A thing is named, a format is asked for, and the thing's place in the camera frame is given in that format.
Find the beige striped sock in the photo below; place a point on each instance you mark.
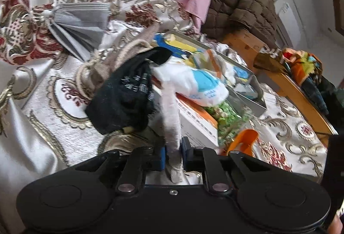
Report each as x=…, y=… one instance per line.
x=104, y=70

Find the green patterned bag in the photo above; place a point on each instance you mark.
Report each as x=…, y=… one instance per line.
x=228, y=118

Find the brown garment with white print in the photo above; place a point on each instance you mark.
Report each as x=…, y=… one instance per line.
x=268, y=62

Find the brown quilted jacket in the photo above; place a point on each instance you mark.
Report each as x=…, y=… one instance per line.
x=242, y=8

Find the orange plastic object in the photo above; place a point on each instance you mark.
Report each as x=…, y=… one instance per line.
x=248, y=137

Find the colourful patchwork cloth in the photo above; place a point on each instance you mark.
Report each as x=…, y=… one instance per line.
x=301, y=70

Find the grey folded garment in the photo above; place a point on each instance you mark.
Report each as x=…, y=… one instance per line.
x=80, y=21

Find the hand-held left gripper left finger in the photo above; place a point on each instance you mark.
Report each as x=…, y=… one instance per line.
x=162, y=158

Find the wooden bed frame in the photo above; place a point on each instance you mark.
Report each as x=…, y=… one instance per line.
x=295, y=94

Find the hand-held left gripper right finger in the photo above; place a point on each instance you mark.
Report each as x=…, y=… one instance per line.
x=185, y=153

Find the dark clothes pile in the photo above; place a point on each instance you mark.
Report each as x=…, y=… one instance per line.
x=336, y=94

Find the white packet with blue print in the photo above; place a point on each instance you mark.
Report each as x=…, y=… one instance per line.
x=207, y=86

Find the light grey cloth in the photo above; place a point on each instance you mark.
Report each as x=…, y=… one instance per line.
x=170, y=121

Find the orange white carton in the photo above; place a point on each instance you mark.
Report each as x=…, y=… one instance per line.
x=196, y=121

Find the black sock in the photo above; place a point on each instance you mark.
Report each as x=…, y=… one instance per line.
x=123, y=99

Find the blue jeans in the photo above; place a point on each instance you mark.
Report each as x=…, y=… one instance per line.
x=314, y=94

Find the floral satin bedspread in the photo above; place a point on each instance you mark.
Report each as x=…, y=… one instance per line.
x=40, y=105

